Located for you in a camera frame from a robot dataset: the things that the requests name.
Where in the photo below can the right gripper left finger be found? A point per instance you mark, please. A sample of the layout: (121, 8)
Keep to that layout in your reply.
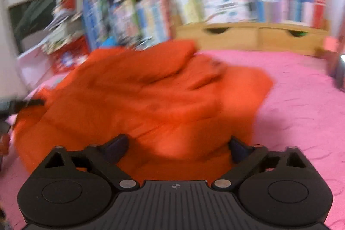
(105, 158)

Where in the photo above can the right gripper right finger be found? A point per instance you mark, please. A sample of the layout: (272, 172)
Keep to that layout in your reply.
(246, 159)

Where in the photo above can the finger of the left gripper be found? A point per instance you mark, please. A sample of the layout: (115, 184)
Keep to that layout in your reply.
(12, 106)

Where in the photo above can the orange puffer jacket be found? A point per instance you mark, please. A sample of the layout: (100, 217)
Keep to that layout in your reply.
(178, 107)

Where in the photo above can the pink bunny-print blanket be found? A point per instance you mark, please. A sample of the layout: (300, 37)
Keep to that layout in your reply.
(303, 109)

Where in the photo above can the red plastic crate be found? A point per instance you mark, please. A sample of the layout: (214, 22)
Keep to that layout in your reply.
(69, 56)

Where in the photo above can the stack of papers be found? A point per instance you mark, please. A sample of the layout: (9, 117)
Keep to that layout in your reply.
(65, 27)

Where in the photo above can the wooden drawer organizer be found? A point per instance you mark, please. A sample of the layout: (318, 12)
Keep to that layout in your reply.
(252, 36)

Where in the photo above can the tall blue books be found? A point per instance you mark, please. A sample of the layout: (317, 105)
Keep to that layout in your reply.
(95, 29)

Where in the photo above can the pink toy house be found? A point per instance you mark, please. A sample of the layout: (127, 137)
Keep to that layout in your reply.
(334, 56)

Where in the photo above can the white patterned box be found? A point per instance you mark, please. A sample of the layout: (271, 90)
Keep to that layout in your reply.
(226, 11)

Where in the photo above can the row of upright books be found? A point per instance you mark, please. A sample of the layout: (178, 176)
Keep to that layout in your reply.
(150, 22)

